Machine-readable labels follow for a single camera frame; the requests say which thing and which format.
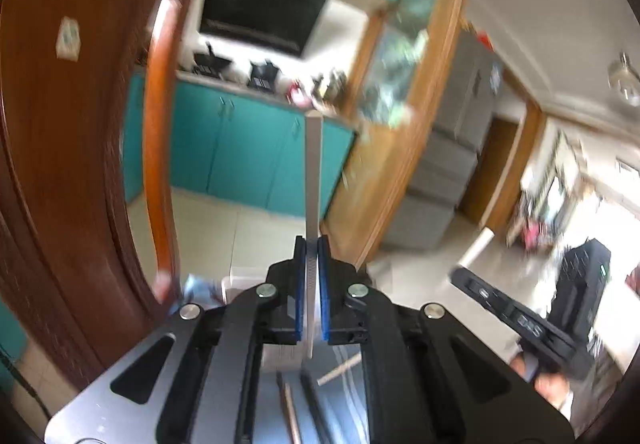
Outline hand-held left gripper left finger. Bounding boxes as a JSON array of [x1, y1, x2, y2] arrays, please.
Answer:
[[44, 235, 308, 444]]

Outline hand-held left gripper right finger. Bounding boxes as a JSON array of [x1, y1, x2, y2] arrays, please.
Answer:
[[316, 235, 577, 444]]

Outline pale grey chopstick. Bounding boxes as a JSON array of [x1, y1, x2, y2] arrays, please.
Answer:
[[303, 110, 325, 361]]

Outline person's right hand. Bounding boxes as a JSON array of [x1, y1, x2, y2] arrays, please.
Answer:
[[510, 354, 576, 412]]

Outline beige chopstick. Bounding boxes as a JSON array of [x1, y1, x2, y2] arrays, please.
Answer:
[[317, 353, 362, 387]]

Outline pink cloth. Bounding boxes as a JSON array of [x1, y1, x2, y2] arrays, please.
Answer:
[[519, 218, 552, 251]]

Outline brown chopstick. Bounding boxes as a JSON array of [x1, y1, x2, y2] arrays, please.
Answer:
[[276, 370, 303, 444]]

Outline black chopstick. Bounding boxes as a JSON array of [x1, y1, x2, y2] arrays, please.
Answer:
[[299, 370, 333, 444]]

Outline teal base cabinets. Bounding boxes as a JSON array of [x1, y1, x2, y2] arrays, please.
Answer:
[[0, 69, 359, 375]]

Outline brown wooden door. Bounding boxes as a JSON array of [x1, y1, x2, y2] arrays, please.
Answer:
[[459, 115, 522, 231]]

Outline grey refrigerator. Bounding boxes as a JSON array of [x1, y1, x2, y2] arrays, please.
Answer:
[[381, 23, 504, 253]]

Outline kitchen countertop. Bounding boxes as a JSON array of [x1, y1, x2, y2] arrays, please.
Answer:
[[175, 69, 361, 130]]

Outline small pink pot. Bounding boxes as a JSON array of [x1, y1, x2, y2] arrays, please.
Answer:
[[287, 81, 309, 108]]

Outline wooden framed glass sliding door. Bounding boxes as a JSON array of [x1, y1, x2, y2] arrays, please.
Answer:
[[319, 0, 472, 266]]

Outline steel stockpot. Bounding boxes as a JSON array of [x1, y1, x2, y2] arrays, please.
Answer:
[[312, 68, 349, 101]]

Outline black wok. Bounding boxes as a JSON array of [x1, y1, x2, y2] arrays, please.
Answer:
[[192, 41, 234, 78]]

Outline ceiling lamp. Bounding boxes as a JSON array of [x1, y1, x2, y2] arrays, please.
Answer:
[[606, 51, 640, 107]]

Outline carved wooden chair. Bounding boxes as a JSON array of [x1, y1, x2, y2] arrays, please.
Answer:
[[0, 0, 202, 392]]

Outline black range hood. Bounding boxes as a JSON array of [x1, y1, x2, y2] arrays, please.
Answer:
[[198, 0, 331, 58]]

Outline black cable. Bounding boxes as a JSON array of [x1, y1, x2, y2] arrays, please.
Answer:
[[0, 353, 53, 422]]

